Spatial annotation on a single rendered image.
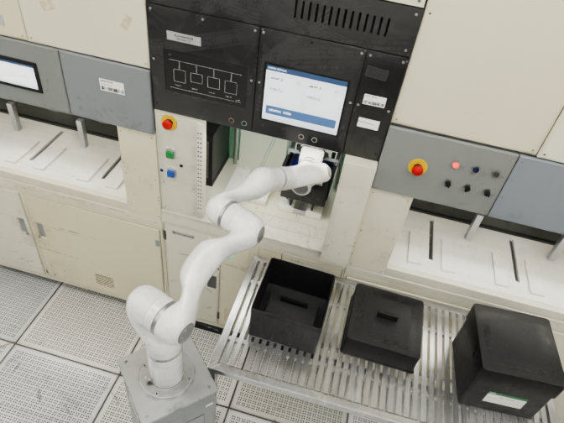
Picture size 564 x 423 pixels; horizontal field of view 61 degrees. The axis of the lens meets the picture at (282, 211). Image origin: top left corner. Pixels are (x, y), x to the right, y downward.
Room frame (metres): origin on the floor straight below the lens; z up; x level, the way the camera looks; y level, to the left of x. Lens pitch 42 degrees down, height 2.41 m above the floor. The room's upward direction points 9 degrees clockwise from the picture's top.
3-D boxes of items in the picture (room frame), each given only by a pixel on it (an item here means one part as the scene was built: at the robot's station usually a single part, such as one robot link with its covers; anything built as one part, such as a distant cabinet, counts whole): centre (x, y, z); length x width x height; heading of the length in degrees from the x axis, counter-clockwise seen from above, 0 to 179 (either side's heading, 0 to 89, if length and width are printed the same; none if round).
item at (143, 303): (0.88, 0.35, 1.07); 0.19 x 0.12 x 0.24; 61
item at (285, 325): (1.20, -0.10, 0.85); 0.28 x 0.28 x 0.17; 80
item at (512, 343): (1.05, -0.90, 0.89); 0.29 x 0.29 x 0.25; 85
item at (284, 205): (1.81, -0.10, 0.89); 0.22 x 0.21 x 0.04; 172
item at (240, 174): (1.84, 0.17, 0.89); 0.22 x 0.21 x 0.04; 172
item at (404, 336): (1.19, -0.48, 0.83); 0.29 x 0.29 x 0.13; 81
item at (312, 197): (1.81, -0.10, 1.07); 0.24 x 0.20 x 0.32; 81
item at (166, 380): (0.87, 0.32, 0.85); 0.19 x 0.19 x 0.18
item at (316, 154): (1.70, -0.09, 1.21); 0.11 x 0.10 x 0.07; 172
